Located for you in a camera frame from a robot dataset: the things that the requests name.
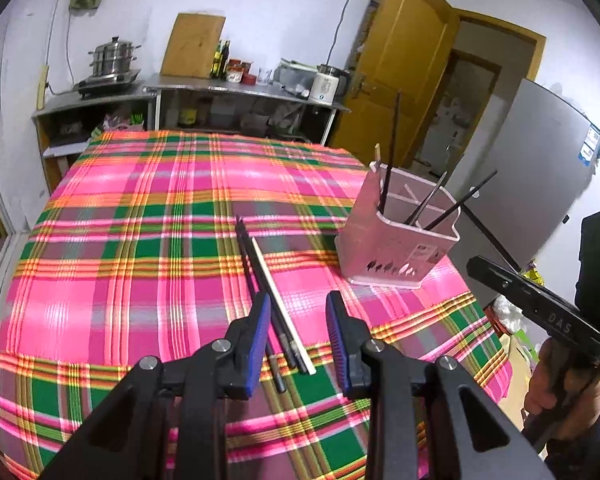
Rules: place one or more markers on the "grey plastic storage box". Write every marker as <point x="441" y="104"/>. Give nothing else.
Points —
<point x="294" y="77"/>

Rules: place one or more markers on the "stainless steel steamer pot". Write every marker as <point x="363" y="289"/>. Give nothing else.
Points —
<point x="113" y="58"/>

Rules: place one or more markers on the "wooden cutting board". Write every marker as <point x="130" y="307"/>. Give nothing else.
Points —
<point x="191" y="46"/>

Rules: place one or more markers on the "grey refrigerator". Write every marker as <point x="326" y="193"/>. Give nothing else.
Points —
<point x="544" y="155"/>

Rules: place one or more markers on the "metal counter table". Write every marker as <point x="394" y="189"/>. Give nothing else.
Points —
<point x="218" y="106"/>

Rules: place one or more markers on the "red lidded jar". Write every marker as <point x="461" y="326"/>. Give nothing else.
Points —
<point x="234" y="70"/>

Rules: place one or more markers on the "dark oil bottle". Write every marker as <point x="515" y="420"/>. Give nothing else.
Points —
<point x="225" y="53"/>

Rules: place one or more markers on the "low wooden shelf cabinet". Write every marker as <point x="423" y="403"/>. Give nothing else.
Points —
<point x="65" y="125"/>

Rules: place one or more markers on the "induction cooker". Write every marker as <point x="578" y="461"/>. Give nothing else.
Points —
<point x="108" y="84"/>

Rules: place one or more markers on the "silver grey chopstick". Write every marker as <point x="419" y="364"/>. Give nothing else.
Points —
<point x="413" y="217"/>

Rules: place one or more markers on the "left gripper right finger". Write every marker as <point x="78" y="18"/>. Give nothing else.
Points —
<point x="467" y="435"/>

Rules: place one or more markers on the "yellow wooden door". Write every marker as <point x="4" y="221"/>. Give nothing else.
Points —
<point x="406" y="50"/>

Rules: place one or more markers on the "pink plaid tablecloth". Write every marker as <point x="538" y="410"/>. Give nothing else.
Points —
<point x="136" y="254"/>

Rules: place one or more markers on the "person right hand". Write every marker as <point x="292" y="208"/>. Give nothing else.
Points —
<point x="582" y="386"/>

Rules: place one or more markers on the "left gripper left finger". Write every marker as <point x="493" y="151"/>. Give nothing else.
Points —
<point x="166" y="419"/>

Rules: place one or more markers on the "pink plastic utensil holder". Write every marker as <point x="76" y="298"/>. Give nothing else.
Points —
<point x="380" y="249"/>

